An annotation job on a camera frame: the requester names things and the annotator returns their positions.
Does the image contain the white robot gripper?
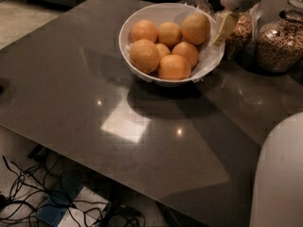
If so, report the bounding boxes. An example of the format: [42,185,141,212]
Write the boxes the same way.
[213,0,260,46]

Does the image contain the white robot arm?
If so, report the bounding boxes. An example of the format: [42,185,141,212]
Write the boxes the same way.
[215,0,303,227]

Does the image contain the white ceramic bowl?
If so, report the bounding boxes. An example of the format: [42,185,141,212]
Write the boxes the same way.
[119,3,224,87]

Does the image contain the glass jar with nuts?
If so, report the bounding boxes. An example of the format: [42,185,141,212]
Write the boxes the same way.
[224,12,252,60]

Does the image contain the glass jar with cereal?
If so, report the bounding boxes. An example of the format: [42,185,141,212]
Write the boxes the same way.
[255,0,303,74]

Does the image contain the small orange in centre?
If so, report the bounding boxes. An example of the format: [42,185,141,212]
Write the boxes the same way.
[155,44,170,58]

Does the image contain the large orange front left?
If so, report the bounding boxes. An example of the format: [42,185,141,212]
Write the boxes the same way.
[129,39,160,74]

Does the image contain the black floor cables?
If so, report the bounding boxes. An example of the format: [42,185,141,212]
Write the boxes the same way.
[0,154,146,227]

